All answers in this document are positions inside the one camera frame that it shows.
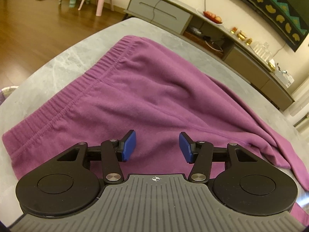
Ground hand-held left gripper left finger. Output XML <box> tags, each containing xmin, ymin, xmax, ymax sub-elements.
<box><xmin>48</xmin><ymin>130</ymin><xmax>137</xmax><ymax>184</ymax></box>

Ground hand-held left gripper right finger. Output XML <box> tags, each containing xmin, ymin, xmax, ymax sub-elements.
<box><xmin>179</xmin><ymin>132</ymin><xmax>268</xmax><ymax>183</ymax></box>

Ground purple pants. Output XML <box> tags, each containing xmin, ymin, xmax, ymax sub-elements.
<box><xmin>2</xmin><ymin>35</ymin><xmax>309</xmax><ymax>228</ymax></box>

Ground set of glass cups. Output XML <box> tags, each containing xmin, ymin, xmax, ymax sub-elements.
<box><xmin>251</xmin><ymin>41</ymin><xmax>272</xmax><ymax>62</ymax></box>

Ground grey storage box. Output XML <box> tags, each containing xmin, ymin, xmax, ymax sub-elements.
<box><xmin>275</xmin><ymin>64</ymin><xmax>295</xmax><ymax>87</ymax></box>

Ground pale patterned cloth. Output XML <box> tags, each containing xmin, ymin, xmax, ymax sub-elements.
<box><xmin>0</xmin><ymin>86</ymin><xmax>18</xmax><ymax>103</ymax></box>

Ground red fruit plate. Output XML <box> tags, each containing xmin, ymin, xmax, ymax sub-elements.
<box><xmin>203</xmin><ymin>11</ymin><xmax>224</xmax><ymax>25</ymax></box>

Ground long grey sideboard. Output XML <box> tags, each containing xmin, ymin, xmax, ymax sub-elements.
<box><xmin>124</xmin><ymin>0</ymin><xmax>295</xmax><ymax>112</ymax></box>

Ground television with patterned cover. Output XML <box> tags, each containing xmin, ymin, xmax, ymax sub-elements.
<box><xmin>210</xmin><ymin>0</ymin><xmax>309</xmax><ymax>52</ymax></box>

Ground black power cable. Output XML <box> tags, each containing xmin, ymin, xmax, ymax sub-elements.
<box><xmin>152</xmin><ymin>0</ymin><xmax>169</xmax><ymax>20</ymax></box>

